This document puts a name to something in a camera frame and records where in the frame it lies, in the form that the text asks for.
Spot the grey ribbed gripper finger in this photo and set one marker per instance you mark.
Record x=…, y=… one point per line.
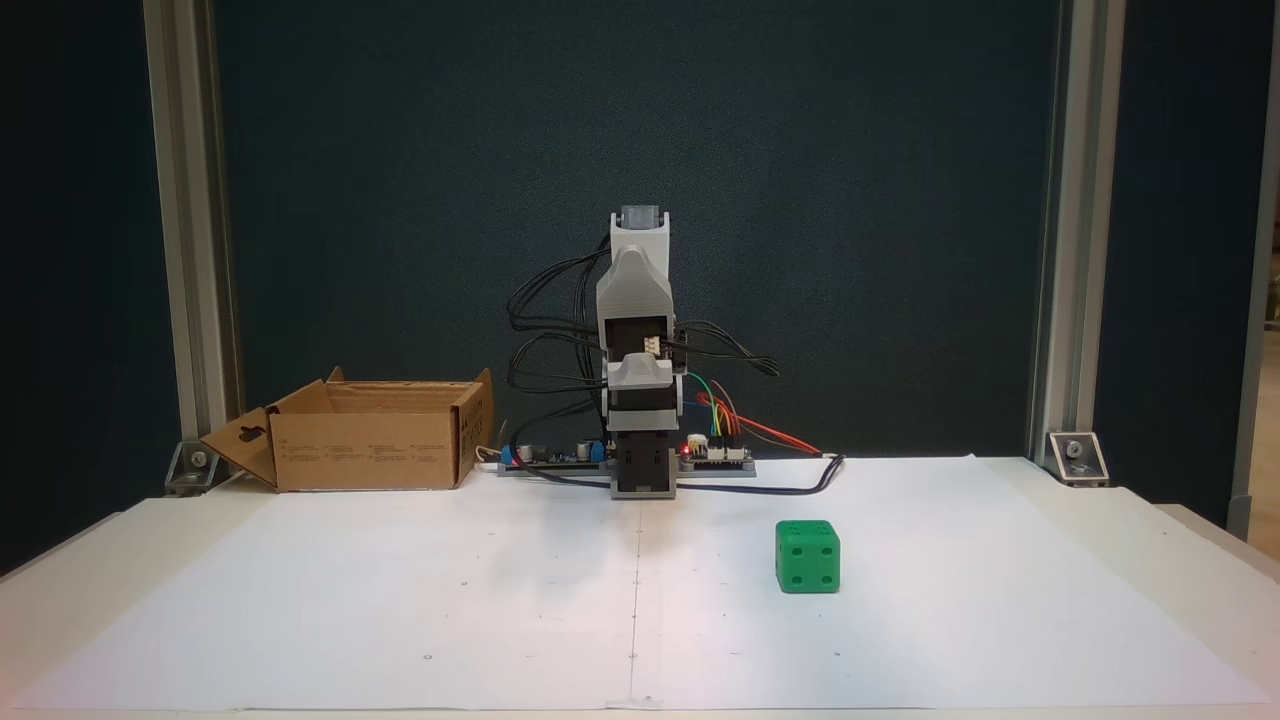
x=634, y=290

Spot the green dice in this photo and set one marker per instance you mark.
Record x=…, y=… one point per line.
x=806, y=560

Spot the blue circuit board with capacitors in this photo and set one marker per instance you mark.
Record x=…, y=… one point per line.
x=560, y=456

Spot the grey board mounting plate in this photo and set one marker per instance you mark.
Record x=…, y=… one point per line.
x=720, y=470

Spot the brown cardboard box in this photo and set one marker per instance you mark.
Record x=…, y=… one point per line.
x=370, y=450

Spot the white paper sheet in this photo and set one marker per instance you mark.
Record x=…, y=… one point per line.
x=400, y=600

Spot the clear tape piece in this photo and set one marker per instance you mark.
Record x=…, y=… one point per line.
x=640, y=703

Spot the aluminium frame post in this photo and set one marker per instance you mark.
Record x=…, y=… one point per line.
x=1075, y=250
x=190, y=250
x=1248, y=420

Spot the metal corner bracket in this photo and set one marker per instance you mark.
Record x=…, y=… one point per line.
x=1077, y=458
x=195, y=468

